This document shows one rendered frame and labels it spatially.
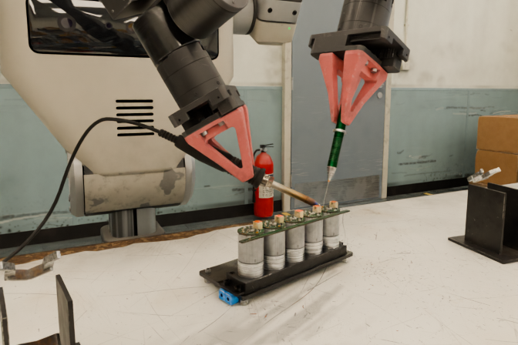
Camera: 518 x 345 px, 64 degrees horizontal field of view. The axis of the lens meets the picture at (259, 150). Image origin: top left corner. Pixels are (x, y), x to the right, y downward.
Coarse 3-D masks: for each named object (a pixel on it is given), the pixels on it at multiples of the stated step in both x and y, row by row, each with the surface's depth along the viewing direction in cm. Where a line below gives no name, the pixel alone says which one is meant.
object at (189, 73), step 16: (192, 48) 43; (160, 64) 43; (176, 64) 43; (192, 64) 43; (208, 64) 44; (176, 80) 43; (192, 80) 43; (208, 80) 43; (176, 96) 44; (192, 96) 43; (208, 96) 40; (224, 96) 40; (176, 112) 41; (208, 112) 45
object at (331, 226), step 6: (336, 216) 45; (324, 222) 45; (330, 222) 45; (336, 222) 45; (324, 228) 45; (330, 228) 45; (336, 228) 45; (324, 234) 45; (330, 234) 45; (336, 234) 45; (324, 240) 45; (330, 240) 45; (336, 240) 45; (324, 246) 45; (330, 246) 45; (336, 246) 46
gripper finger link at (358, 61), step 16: (320, 48) 48; (336, 48) 46; (352, 48) 45; (352, 64) 45; (368, 64) 47; (352, 80) 45; (368, 80) 49; (384, 80) 49; (368, 96) 48; (352, 112) 47
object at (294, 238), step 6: (294, 228) 41; (300, 228) 41; (288, 234) 41; (294, 234) 41; (300, 234) 41; (288, 240) 41; (294, 240) 41; (300, 240) 42; (288, 246) 42; (294, 246) 41; (300, 246) 42; (288, 252) 42; (294, 252) 41; (300, 252) 42; (288, 258) 42; (294, 258) 42; (300, 258) 42
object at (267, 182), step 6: (264, 174) 46; (264, 180) 46; (270, 180) 46; (264, 186) 46; (270, 186) 46; (276, 186) 46; (282, 186) 46; (282, 192) 46; (288, 192) 46; (294, 192) 46; (294, 198) 46; (300, 198) 46; (306, 198) 46; (312, 204) 46
